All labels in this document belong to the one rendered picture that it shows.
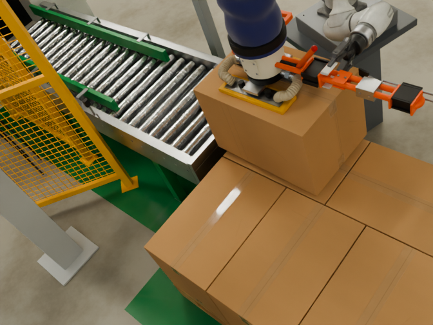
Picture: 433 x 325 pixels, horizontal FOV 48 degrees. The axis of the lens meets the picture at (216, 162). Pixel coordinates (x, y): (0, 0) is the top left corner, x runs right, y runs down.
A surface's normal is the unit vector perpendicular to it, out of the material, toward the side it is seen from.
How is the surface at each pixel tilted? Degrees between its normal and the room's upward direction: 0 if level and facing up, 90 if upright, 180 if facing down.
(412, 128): 0
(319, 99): 0
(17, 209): 90
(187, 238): 0
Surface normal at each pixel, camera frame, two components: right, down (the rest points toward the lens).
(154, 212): -0.28, -0.61
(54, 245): 0.74, 0.37
